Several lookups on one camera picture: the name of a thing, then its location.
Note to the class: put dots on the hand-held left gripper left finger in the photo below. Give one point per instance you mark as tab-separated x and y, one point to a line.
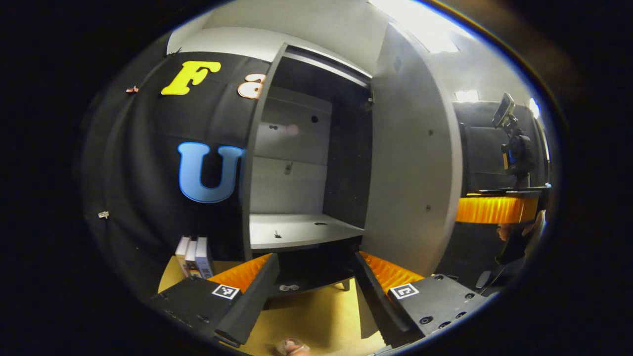
252	306

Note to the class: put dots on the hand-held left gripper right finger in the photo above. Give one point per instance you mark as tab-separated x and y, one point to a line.
378	306

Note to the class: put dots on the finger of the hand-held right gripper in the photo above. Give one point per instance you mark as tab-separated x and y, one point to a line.
494	210

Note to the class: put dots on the clear plastic bottle red cap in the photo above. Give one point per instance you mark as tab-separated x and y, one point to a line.
293	347

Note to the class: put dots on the grey cabinet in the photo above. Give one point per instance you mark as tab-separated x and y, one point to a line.
296	232

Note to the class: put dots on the small ceiling light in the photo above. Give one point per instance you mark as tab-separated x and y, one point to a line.
467	96

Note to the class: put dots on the black backdrop cloth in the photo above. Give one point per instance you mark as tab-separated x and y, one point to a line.
148	222

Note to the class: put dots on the long ceiling light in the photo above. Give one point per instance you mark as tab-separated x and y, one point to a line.
425	24

